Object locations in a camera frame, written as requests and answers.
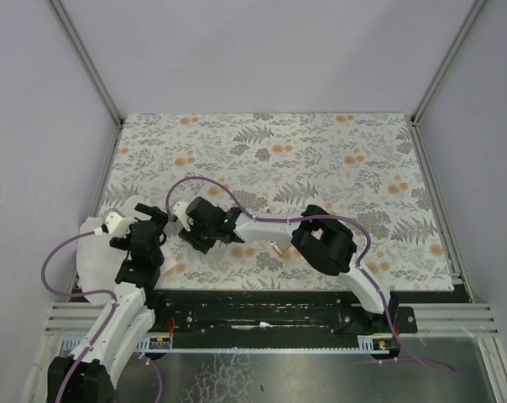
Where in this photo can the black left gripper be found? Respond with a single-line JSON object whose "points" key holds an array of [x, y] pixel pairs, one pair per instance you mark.
{"points": [[151, 212]]}

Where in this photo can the right aluminium frame post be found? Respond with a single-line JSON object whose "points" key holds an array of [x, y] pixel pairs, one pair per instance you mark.
{"points": [[458, 41]]}

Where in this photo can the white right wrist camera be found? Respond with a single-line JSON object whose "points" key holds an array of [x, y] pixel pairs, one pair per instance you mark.
{"points": [[180, 212]]}

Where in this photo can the red white staple box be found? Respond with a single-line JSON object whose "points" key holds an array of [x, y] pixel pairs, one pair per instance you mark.
{"points": [[281, 248]]}

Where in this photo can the aluminium frame post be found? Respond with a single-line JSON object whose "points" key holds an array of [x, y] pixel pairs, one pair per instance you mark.
{"points": [[458, 41], [66, 23]]}

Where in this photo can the floral patterned table mat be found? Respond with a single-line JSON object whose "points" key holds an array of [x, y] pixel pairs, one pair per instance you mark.
{"points": [[363, 166]]}

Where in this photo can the white cable duct strip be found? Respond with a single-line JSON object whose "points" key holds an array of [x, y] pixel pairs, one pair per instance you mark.
{"points": [[145, 345]]}

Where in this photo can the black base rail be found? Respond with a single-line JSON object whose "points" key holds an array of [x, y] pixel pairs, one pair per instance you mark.
{"points": [[274, 319]]}

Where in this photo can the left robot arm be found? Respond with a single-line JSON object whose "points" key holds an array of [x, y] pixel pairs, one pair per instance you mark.
{"points": [[91, 371]]}

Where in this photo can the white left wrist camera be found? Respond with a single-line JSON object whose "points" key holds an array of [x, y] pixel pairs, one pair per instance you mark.
{"points": [[115, 224]]}

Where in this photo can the white cloth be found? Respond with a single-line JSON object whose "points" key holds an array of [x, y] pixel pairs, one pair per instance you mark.
{"points": [[98, 264]]}

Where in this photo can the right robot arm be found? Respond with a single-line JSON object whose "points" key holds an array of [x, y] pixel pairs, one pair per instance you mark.
{"points": [[322, 239]]}

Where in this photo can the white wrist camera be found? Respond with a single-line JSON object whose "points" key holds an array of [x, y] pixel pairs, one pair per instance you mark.
{"points": [[115, 224], [180, 212]]}

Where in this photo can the left aluminium frame post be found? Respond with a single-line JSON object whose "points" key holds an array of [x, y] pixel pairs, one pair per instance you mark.
{"points": [[66, 23]]}

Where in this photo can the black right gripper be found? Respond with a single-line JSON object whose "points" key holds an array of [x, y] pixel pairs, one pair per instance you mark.
{"points": [[190, 236]]}

